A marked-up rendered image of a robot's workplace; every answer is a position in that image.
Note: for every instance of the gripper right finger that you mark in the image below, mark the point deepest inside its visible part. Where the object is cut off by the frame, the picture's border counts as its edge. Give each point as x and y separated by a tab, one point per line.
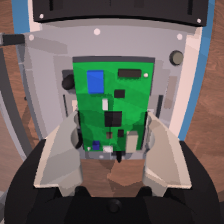
173	171

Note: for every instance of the green circuit board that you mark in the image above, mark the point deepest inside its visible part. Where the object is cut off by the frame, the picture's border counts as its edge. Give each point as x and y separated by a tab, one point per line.
112	100

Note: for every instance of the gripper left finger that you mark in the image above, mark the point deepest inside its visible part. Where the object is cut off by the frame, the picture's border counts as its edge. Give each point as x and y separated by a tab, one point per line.
53	169

